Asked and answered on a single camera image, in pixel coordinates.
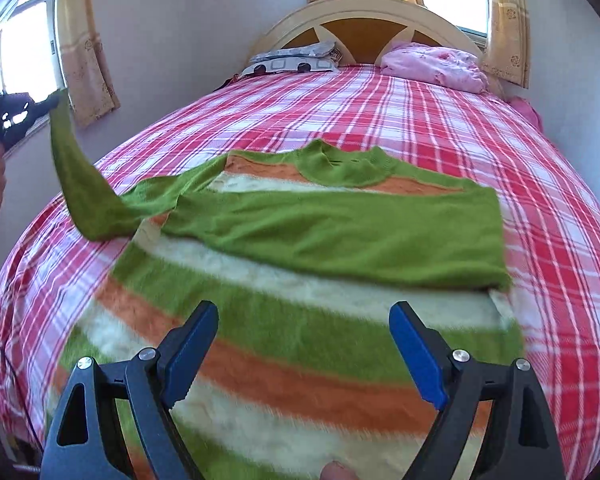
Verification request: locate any side window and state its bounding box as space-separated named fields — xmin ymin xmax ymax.
xmin=0 ymin=0 xmax=63 ymax=103

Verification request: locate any cream wooden headboard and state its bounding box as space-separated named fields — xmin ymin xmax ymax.
xmin=252 ymin=0 xmax=483 ymax=68

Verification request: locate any pink pillow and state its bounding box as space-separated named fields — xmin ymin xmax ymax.
xmin=380 ymin=42 xmax=543 ymax=131

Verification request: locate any red plaid bed sheet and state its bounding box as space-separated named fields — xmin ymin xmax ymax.
xmin=0 ymin=62 xmax=600 ymax=480

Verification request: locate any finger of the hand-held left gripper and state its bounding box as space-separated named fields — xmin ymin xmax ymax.
xmin=27 ymin=91 xmax=66 ymax=126

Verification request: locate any person's right hand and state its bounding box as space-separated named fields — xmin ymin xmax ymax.
xmin=321 ymin=461 xmax=357 ymax=480

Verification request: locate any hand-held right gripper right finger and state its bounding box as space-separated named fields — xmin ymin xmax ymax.
xmin=388 ymin=301 xmax=566 ymax=480

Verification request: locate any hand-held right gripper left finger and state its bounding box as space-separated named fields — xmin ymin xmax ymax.
xmin=40 ymin=300 xmax=220 ymax=480

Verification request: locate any green striped knit sweater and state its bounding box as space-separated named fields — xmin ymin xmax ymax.
xmin=45 ymin=89 xmax=526 ymax=480

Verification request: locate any grey patterned pillow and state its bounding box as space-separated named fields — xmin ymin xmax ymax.
xmin=242 ymin=40 xmax=343 ymax=78

